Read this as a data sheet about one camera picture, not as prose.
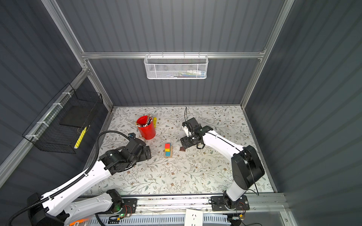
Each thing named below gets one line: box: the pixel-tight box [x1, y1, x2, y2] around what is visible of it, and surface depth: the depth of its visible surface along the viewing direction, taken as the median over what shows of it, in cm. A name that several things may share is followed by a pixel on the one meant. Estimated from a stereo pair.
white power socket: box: [184, 208, 204, 226], surface depth 69 cm
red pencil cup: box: [136, 115, 157, 140], surface depth 96 cm
